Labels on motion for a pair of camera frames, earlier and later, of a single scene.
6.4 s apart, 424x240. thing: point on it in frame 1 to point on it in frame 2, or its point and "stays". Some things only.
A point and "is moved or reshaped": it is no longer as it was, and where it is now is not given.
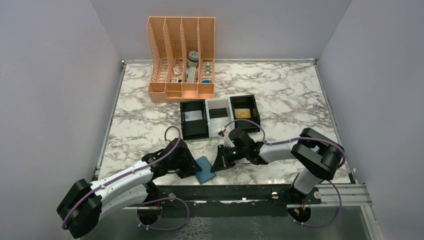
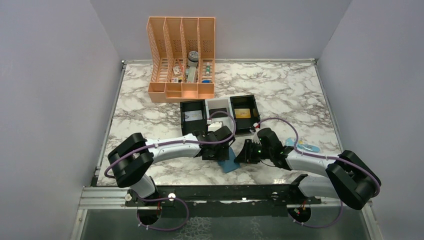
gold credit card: (242, 113) stays
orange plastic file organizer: (182, 58) stays
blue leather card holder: (206, 174) is moved or reshaped
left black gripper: (191, 167) to (223, 155)
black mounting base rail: (261, 200) stays
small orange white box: (176, 70) stays
